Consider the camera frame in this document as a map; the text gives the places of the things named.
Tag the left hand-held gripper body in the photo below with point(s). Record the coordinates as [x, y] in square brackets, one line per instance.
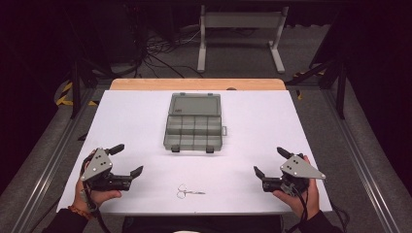
[97, 165]

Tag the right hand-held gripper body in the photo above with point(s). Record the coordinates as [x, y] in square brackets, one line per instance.
[299, 170]

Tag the small metal scissors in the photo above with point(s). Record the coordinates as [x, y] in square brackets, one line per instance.
[188, 193]

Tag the grey plastic compartment box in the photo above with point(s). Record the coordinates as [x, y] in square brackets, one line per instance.
[193, 129]

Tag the person's left hand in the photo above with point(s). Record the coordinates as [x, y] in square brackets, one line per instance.
[92, 199]

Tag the person's right hand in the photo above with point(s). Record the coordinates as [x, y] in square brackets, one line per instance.
[306, 204]

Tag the white table board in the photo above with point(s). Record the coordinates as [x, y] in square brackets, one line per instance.
[136, 123]

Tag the black metal stand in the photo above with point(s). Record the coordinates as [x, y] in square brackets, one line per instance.
[76, 87]
[340, 90]

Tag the yellow black hazard tape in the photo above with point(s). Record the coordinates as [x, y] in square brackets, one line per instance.
[64, 93]

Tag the person's torso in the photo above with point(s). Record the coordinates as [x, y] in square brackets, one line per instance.
[200, 225]

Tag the wooden table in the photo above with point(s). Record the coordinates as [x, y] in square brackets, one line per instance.
[197, 84]

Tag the aluminium floor rail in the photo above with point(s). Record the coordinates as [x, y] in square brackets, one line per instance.
[48, 165]
[359, 155]

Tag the white metal stand frame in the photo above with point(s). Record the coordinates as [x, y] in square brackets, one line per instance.
[241, 20]

